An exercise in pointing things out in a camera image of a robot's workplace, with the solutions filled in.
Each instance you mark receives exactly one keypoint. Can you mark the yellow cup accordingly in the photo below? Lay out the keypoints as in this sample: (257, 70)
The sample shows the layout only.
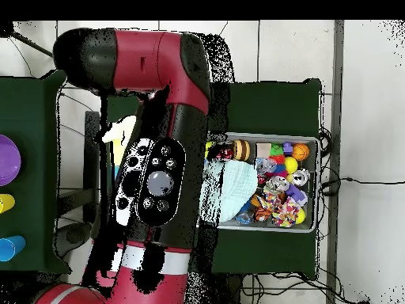
(6, 203)

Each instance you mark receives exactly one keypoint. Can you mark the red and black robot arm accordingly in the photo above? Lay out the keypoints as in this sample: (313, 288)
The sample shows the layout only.
(164, 63)

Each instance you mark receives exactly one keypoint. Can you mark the dark green tablecloth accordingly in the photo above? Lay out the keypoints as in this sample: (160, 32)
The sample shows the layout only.
(272, 107)

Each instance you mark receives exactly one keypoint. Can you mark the mint green muslin cloth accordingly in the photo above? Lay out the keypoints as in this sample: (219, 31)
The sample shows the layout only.
(237, 190)

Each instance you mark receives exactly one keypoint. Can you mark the cream muslin cloth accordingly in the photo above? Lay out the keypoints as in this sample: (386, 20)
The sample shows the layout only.
(118, 134)

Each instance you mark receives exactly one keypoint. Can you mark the dark green side table cloth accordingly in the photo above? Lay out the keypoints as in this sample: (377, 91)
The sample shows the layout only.
(38, 126)

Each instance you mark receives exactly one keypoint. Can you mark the black tripod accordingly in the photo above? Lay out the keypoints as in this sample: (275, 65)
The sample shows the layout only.
(7, 29)

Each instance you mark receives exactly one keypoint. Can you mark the clear mesh bin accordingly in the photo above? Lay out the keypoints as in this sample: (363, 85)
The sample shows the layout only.
(266, 133)

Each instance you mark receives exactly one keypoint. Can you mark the wooden box with three holes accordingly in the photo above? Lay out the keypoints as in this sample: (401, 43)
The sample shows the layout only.
(118, 159)

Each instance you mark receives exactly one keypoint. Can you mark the purple plate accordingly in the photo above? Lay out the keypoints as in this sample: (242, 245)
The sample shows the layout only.
(7, 159)

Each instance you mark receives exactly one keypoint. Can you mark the blue cup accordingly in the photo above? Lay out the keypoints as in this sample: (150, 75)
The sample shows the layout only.
(11, 248)

